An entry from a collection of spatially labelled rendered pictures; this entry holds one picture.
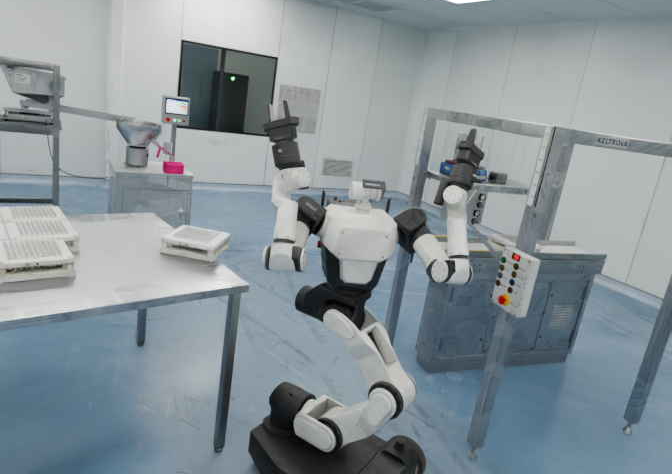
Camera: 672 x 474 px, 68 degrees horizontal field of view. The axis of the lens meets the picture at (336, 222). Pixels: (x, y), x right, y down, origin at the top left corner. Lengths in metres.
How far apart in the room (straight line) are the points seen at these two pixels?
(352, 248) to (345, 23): 6.59
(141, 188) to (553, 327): 3.36
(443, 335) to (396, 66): 6.11
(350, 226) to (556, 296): 2.21
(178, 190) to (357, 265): 2.89
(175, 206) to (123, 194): 0.43
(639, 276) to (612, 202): 0.86
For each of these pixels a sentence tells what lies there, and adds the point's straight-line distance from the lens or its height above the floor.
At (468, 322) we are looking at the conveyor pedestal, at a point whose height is 0.36.
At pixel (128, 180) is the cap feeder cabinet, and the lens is 4.41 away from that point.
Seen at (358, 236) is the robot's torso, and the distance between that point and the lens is 1.77.
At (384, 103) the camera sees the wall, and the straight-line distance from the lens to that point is 8.60.
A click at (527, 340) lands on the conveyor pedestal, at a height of 0.20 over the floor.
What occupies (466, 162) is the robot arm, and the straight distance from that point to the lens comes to 1.80.
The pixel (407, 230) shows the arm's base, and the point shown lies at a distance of 1.85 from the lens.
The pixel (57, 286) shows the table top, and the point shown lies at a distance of 2.03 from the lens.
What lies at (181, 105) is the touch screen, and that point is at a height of 1.32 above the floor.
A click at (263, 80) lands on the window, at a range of 7.59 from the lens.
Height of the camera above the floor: 1.61
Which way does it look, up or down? 14 degrees down
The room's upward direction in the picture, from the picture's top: 9 degrees clockwise
